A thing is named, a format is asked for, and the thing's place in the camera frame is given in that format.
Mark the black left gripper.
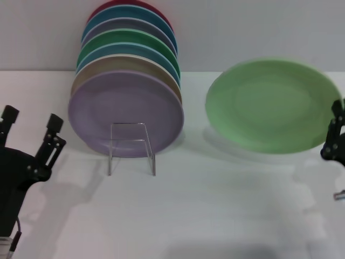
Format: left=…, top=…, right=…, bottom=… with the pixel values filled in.
left=0, top=105, right=67, bottom=240

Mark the grey purple plate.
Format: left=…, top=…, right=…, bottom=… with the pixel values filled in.
left=80, top=17, right=178, bottom=59

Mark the medium blue plate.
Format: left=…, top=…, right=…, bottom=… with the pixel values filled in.
left=75, top=42, right=181, bottom=84

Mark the lavender plate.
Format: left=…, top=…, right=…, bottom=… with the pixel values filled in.
left=67, top=69, right=185, bottom=159

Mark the teal blue plate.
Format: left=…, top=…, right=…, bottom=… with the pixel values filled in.
left=81, top=4, right=178, bottom=54

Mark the beige tan plate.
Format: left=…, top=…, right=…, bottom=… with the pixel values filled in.
left=70, top=53, right=183, bottom=106

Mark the dark green plate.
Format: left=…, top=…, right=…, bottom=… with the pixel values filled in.
left=76, top=28, right=181, bottom=73

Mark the light green plate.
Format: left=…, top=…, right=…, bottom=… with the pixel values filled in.
left=205, top=56, right=341, bottom=155

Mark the maroon red plate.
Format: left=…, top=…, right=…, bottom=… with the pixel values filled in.
left=86, top=0, right=175, bottom=36

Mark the left gripper cable with plug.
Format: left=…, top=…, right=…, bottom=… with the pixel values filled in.
left=9, top=217, right=23, bottom=259

